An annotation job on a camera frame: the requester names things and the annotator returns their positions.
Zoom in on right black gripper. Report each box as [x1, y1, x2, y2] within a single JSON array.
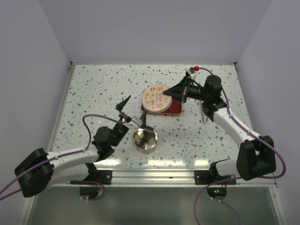
[[163, 76, 209, 103]]

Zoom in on round silver tin lid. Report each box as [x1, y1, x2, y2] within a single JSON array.
[[141, 84, 173, 113]]

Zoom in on metal tongs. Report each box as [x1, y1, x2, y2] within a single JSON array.
[[201, 106, 208, 124]]

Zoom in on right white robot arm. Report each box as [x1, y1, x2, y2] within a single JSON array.
[[163, 75, 276, 184]]

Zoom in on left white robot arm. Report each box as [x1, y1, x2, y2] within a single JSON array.
[[14, 98, 147, 198]]

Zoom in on red rectangular tray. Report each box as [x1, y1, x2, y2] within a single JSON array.
[[141, 99, 182, 115]]

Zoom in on round silver tin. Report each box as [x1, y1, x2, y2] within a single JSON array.
[[132, 126, 158, 154]]

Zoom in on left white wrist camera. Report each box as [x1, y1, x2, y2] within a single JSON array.
[[124, 116, 143, 132]]

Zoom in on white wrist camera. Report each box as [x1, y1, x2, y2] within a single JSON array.
[[186, 66, 199, 80], [124, 116, 143, 132]]

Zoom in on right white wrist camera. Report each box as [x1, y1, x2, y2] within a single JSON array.
[[186, 66, 199, 80]]

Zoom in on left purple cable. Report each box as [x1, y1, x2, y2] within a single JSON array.
[[0, 114, 127, 195]]

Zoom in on aluminium mounting rail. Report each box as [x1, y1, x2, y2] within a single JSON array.
[[48, 167, 277, 187]]

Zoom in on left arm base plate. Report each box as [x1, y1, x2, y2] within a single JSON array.
[[70, 170, 113, 185]]

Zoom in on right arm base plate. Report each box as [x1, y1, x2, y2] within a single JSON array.
[[194, 170, 231, 185]]

